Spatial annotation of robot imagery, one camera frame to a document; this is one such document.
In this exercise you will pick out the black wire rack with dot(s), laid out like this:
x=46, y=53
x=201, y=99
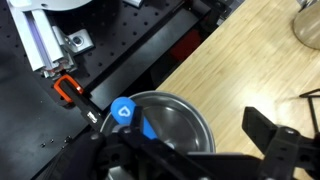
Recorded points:
x=309, y=96

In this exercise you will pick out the silver metal bowl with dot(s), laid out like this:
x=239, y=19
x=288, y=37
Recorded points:
x=175, y=121

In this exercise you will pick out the aluminium frame post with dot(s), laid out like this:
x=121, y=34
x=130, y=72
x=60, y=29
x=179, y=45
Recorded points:
x=48, y=48

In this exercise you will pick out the blue-handled spoon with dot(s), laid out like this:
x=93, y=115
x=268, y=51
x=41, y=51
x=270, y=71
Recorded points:
x=122, y=110

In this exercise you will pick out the small steel mug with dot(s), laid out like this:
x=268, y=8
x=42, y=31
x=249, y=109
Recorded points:
x=306, y=24

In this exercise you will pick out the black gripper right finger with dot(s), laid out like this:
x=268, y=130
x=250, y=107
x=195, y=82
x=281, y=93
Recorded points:
x=283, y=147

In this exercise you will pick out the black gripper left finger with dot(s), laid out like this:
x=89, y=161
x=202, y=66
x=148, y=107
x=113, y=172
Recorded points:
x=148, y=158

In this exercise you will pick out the orange black clamp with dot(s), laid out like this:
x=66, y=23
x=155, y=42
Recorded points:
x=73, y=93

